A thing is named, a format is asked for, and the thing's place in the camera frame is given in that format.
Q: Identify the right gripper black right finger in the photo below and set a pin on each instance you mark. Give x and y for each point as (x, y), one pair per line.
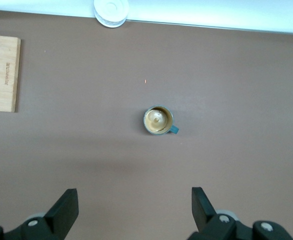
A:
(206, 220)

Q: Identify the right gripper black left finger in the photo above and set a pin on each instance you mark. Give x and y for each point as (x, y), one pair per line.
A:
(61, 215)

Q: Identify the teal cup with brown inside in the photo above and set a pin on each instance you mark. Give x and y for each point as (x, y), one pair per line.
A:
(157, 120)

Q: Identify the brown table cover mat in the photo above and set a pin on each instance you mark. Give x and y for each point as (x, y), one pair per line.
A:
(86, 150)

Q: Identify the bamboo cutting board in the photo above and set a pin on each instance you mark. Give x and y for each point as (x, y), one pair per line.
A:
(4, 95)

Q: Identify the white tape roll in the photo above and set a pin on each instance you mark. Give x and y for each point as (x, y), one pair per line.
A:
(111, 12)

